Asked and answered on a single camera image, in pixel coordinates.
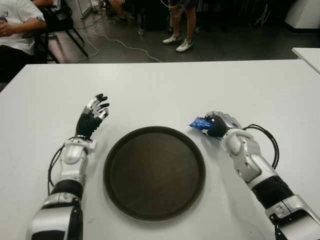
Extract round dark brown tray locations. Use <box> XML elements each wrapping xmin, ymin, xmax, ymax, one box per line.
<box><xmin>102</xmin><ymin>126</ymin><xmax>207</xmax><ymax>222</ymax></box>

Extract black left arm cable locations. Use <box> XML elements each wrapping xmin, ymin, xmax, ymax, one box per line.
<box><xmin>47</xmin><ymin>144</ymin><xmax>66</xmax><ymax>187</ymax></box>

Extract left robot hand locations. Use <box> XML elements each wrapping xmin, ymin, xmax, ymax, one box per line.
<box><xmin>76</xmin><ymin>93</ymin><xmax>111</xmax><ymax>138</ymax></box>

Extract long white floor cable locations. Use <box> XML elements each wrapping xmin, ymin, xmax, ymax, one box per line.
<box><xmin>82</xmin><ymin>24</ymin><xmax>165</xmax><ymax>63</ymax></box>

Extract black chair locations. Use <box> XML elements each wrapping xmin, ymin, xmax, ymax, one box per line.
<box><xmin>34</xmin><ymin>0</ymin><xmax>89</xmax><ymax>63</ymax></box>

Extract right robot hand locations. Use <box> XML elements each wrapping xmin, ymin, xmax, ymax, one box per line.
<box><xmin>203</xmin><ymin>111</ymin><xmax>243</xmax><ymax>140</ymax></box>

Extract white side table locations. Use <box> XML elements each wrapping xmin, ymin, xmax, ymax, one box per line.
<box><xmin>291</xmin><ymin>46</ymin><xmax>320</xmax><ymax>76</ymax></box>

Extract seated person bare legs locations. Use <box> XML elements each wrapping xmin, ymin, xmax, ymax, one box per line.
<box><xmin>108</xmin><ymin>0</ymin><xmax>136</xmax><ymax>24</ymax></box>

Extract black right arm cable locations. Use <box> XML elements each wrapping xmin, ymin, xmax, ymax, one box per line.
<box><xmin>242</xmin><ymin>123</ymin><xmax>280</xmax><ymax>169</ymax></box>

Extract seated person in white shirt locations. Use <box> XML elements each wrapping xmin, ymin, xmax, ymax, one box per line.
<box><xmin>0</xmin><ymin>0</ymin><xmax>48</xmax><ymax>83</ymax></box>

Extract white pedestal with black base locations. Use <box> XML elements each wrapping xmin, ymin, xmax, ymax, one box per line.
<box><xmin>284</xmin><ymin>0</ymin><xmax>320</xmax><ymax>33</ymax></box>

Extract blue Oreo cookie pack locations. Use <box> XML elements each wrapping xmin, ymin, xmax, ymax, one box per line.
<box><xmin>188</xmin><ymin>116</ymin><xmax>216</xmax><ymax>136</ymax></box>

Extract person in white sneakers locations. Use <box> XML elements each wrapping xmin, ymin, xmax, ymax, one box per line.
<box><xmin>162</xmin><ymin>0</ymin><xmax>199</xmax><ymax>53</ymax></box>

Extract white low cabinet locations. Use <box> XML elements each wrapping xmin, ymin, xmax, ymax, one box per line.
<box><xmin>66</xmin><ymin>0</ymin><xmax>95</xmax><ymax>19</ymax></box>

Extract black wheeled furniture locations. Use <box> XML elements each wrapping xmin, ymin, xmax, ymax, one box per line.
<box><xmin>136</xmin><ymin>0</ymin><xmax>172</xmax><ymax>36</ymax></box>

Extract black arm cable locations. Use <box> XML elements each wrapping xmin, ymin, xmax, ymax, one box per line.
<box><xmin>47</xmin><ymin>144</ymin><xmax>66</xmax><ymax>187</ymax></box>
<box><xmin>242</xmin><ymin>123</ymin><xmax>280</xmax><ymax>169</ymax></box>

